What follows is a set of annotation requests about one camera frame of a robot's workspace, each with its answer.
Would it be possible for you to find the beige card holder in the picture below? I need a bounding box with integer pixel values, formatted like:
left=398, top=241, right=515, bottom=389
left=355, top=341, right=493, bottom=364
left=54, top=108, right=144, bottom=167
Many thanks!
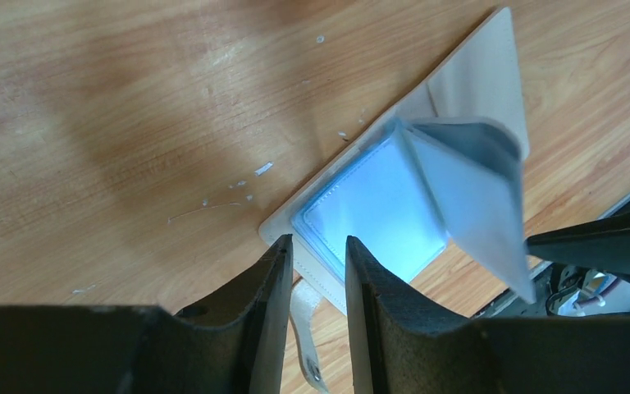
left=259, top=7, right=536, bottom=393

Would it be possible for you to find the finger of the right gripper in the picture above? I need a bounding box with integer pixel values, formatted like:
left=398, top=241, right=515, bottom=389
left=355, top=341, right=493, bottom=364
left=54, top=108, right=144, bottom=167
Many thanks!
left=527, top=212, right=630, bottom=283

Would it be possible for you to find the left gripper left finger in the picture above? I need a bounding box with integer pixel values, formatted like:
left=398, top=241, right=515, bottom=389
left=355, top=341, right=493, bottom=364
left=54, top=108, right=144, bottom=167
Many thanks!
left=0, top=235, right=293, bottom=393

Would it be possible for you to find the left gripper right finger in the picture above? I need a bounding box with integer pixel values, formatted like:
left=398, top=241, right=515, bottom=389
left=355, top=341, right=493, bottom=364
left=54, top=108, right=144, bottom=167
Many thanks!
left=345, top=236, right=630, bottom=393

